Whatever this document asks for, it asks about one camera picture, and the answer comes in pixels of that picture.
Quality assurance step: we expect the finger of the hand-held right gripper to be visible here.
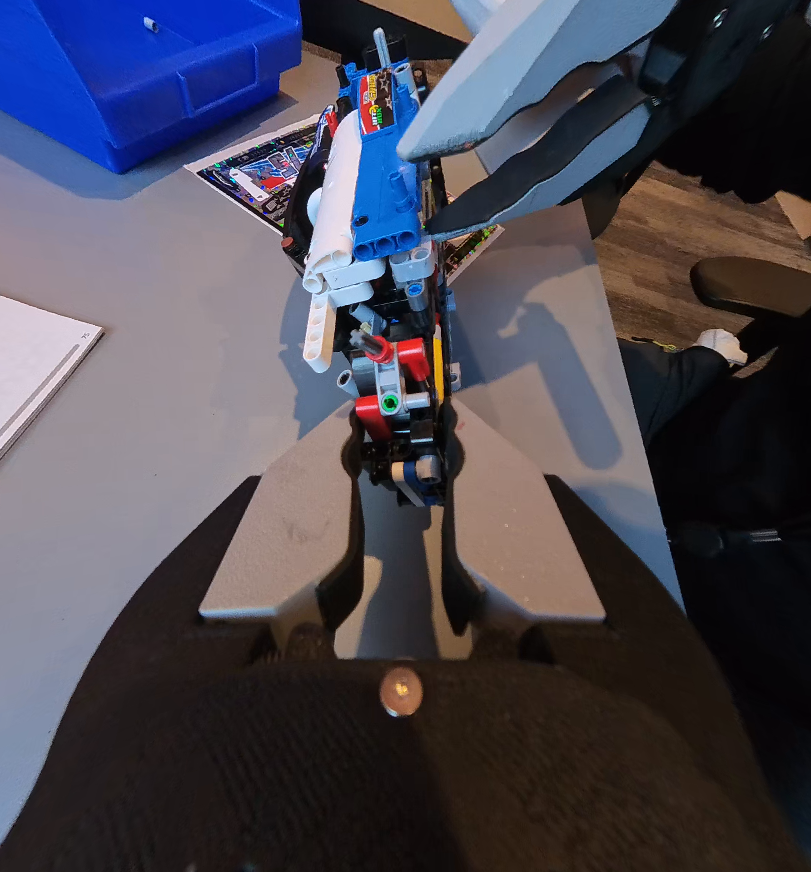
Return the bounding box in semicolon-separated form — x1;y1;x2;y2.
422;74;655;239
397;0;682;164

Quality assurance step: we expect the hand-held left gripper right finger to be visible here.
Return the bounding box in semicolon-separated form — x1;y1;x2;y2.
439;398;608;641

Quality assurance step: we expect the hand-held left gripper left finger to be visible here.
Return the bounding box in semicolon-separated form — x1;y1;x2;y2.
199;407;367;656

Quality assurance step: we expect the toy brick car model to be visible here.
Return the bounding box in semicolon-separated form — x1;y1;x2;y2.
279;27;464;508

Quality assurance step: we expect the grey desk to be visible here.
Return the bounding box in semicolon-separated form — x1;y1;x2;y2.
0;89;686;872

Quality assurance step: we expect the black chair armrest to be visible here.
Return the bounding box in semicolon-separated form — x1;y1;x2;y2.
690;258;811;321

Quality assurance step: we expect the small white object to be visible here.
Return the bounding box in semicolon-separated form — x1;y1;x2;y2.
695;329;749;365

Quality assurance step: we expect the shiny holographic sticker sheet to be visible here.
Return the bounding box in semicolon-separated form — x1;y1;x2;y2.
184;112;505;283

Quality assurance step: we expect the open instruction booklet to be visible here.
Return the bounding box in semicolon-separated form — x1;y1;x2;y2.
0;285;105;495

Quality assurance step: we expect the blue plastic storage bin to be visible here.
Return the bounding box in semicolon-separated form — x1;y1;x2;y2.
0;0;304;174

